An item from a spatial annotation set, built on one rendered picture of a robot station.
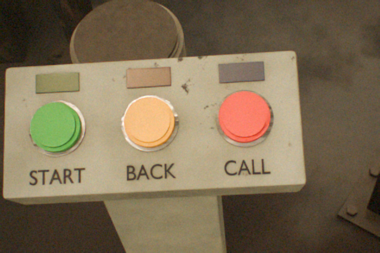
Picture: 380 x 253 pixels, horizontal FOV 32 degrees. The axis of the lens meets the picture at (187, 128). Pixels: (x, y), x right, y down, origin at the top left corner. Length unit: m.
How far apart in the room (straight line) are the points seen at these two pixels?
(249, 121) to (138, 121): 0.09
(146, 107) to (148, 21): 0.20
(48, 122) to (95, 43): 0.18
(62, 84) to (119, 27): 0.17
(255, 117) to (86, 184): 0.14
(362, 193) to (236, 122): 0.68
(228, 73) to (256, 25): 0.84
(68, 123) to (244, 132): 0.14
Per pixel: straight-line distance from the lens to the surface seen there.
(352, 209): 1.14
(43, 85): 0.55
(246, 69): 0.53
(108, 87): 0.54
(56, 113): 0.53
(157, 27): 0.69
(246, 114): 0.51
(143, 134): 0.51
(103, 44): 0.68
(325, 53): 1.33
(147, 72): 0.53
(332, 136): 1.22
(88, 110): 0.53
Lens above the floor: 1.04
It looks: 58 degrees down
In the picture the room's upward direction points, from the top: 9 degrees counter-clockwise
